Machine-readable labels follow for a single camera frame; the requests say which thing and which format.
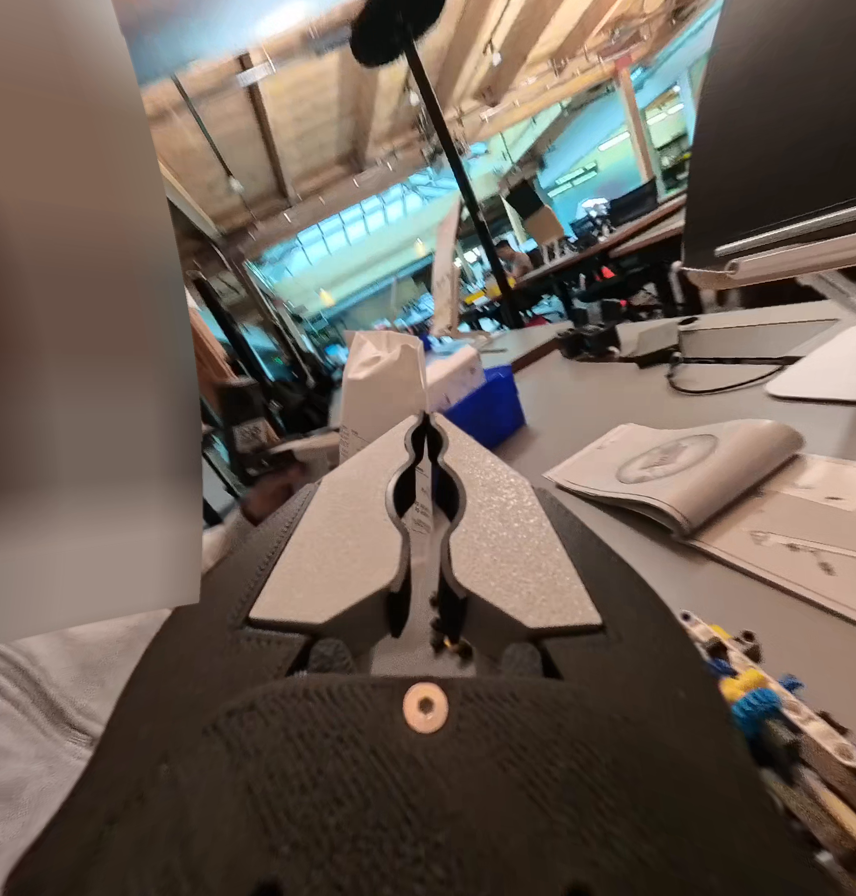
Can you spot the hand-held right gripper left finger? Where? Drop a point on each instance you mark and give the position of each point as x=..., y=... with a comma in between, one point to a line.
x=330, y=560

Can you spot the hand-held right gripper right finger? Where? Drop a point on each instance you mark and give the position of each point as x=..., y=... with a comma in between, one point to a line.
x=519, y=560

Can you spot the heap of mixed lego pieces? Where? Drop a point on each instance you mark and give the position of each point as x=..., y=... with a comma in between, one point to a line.
x=442, y=640

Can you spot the blue plastic bin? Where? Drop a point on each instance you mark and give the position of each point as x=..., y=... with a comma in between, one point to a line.
x=494, y=413

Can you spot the printed white paper bag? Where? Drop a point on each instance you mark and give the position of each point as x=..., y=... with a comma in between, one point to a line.
x=379, y=392

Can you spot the lego instruction booklet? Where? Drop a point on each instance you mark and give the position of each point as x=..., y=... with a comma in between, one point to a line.
x=715, y=476

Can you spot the partly built lego model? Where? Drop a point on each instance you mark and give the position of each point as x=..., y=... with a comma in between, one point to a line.
x=806, y=721

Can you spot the black battery charger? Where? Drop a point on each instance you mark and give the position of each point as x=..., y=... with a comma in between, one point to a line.
x=601, y=343
x=573, y=343

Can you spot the black power adapter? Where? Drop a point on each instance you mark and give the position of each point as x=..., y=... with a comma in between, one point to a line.
x=652, y=339

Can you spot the propped board with printed sheet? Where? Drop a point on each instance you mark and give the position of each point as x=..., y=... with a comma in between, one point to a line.
x=445, y=280

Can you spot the small black propped board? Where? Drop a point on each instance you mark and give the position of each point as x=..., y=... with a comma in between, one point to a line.
x=533, y=210

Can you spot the black pole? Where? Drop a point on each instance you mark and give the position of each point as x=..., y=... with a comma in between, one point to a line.
x=460, y=183

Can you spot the black wood-edged board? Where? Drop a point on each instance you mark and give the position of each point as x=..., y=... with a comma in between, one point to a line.
x=785, y=105

